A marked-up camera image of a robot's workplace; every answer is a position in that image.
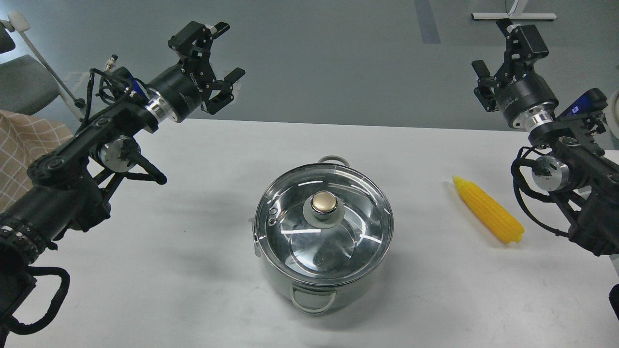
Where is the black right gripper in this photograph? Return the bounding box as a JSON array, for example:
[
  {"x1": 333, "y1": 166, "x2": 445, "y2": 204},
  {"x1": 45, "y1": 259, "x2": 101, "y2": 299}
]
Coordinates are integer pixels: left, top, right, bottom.
[{"x1": 472, "y1": 18, "x2": 559, "y2": 129}]

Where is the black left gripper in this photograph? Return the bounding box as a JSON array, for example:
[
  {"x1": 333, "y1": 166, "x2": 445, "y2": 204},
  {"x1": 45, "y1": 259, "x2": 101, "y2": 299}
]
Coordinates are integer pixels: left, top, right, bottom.
[{"x1": 146, "y1": 21, "x2": 246, "y2": 123}]

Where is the yellow corn cob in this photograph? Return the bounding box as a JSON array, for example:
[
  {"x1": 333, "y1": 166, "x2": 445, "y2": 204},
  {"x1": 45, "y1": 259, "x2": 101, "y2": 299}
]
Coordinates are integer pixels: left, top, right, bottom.
[{"x1": 452, "y1": 176, "x2": 525, "y2": 244}]

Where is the glass pot lid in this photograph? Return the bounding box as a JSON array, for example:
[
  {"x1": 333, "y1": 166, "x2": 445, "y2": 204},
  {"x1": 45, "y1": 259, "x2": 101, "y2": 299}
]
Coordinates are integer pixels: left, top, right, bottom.
[{"x1": 255, "y1": 163, "x2": 394, "y2": 281}]

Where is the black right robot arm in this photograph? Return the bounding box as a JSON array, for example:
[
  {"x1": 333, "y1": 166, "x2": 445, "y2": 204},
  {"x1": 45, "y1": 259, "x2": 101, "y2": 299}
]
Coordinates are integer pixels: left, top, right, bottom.
[{"x1": 472, "y1": 18, "x2": 619, "y2": 256}]

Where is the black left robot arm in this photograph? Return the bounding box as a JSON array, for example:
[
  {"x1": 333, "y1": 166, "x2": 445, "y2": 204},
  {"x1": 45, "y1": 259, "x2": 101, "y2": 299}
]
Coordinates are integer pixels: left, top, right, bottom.
[{"x1": 1, "y1": 21, "x2": 245, "y2": 343}]

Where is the stainless steel pot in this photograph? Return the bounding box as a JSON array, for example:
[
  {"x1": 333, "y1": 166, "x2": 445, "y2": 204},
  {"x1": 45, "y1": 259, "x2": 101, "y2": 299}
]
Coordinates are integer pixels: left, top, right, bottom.
[{"x1": 251, "y1": 155, "x2": 394, "y2": 315}]

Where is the white desk leg base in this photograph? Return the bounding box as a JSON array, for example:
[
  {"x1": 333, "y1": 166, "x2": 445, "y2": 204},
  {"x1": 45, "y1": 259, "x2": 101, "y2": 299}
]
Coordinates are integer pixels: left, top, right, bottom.
[{"x1": 471, "y1": 0, "x2": 558, "y2": 21}]

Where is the white side table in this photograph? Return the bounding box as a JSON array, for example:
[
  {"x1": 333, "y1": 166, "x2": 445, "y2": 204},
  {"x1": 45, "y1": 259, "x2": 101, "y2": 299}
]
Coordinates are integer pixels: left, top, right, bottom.
[{"x1": 605, "y1": 89, "x2": 619, "y2": 140}]

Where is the grey office chair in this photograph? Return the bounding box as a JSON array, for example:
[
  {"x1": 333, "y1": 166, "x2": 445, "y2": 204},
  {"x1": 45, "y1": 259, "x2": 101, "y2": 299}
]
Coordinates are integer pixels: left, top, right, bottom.
[{"x1": 0, "y1": 11, "x2": 86, "y2": 121}]

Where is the beige checkered cloth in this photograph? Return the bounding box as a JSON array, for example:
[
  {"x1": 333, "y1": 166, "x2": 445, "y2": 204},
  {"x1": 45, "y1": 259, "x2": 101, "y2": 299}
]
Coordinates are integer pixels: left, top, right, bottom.
[{"x1": 0, "y1": 110, "x2": 73, "y2": 212}]

